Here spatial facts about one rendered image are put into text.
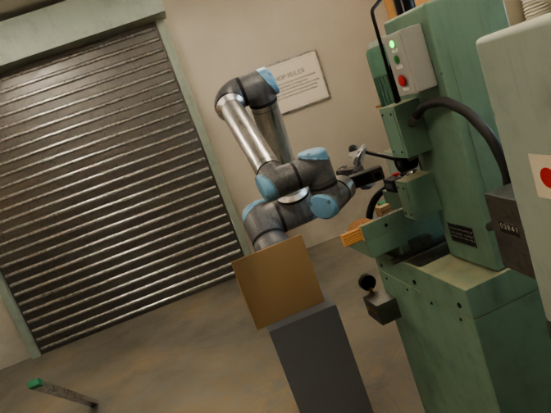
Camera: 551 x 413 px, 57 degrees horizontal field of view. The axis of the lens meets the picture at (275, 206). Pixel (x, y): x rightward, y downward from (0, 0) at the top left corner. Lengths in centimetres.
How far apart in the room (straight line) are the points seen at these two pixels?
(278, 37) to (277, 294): 301
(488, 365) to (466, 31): 88
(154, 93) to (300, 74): 129
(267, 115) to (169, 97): 263
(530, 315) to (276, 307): 103
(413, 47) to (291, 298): 122
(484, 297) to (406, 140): 47
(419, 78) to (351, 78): 352
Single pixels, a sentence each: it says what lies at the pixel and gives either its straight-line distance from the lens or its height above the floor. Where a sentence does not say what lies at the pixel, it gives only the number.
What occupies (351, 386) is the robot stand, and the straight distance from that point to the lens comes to 235.
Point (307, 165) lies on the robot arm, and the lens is 154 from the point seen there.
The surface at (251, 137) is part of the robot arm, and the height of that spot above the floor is 133.
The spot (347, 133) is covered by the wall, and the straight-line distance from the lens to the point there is 484.
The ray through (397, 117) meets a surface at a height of 127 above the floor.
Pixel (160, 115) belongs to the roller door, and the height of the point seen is 161.
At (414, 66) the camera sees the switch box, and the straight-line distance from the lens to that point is 135.
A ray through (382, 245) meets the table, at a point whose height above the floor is 87.
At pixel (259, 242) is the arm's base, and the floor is 88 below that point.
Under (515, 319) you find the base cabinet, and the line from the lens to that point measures 156.
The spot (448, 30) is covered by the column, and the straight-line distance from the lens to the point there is 138.
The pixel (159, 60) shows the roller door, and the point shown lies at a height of 204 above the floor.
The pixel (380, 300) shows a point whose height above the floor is 62.
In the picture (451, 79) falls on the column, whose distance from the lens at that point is 137.
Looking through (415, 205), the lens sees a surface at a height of 101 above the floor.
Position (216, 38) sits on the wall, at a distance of 469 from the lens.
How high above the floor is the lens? 143
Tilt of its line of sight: 11 degrees down
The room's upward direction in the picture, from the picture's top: 20 degrees counter-clockwise
